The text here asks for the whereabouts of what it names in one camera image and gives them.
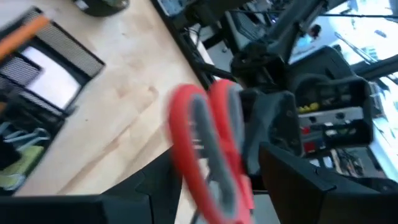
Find red-handled scissors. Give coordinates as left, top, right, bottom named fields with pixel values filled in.
left=165, top=78, right=256, bottom=224

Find orange pencil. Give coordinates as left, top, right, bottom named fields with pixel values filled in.
left=0, top=14, right=50, bottom=60

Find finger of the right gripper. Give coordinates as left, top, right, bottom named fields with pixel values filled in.
left=241, top=90, right=304, bottom=175

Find small green block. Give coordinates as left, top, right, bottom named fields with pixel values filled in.
left=0, top=146, right=44, bottom=190

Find silver metal clip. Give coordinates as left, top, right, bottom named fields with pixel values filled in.
left=0, top=121, right=50, bottom=147

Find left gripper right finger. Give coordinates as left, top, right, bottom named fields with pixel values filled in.
left=259, top=142, right=398, bottom=224

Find yellow cable tag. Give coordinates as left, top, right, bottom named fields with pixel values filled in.
left=297, top=101, right=320, bottom=114

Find black mesh desk organizer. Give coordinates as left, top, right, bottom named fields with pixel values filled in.
left=0, top=6, right=106, bottom=197

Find potted green succulent plant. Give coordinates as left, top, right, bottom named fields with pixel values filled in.
left=73, top=0, right=130, bottom=18

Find black aluminium table frame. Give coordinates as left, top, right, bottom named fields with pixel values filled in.
left=150, top=0, right=240, bottom=91

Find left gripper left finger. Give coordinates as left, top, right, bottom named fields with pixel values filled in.
left=0, top=149, right=187, bottom=224

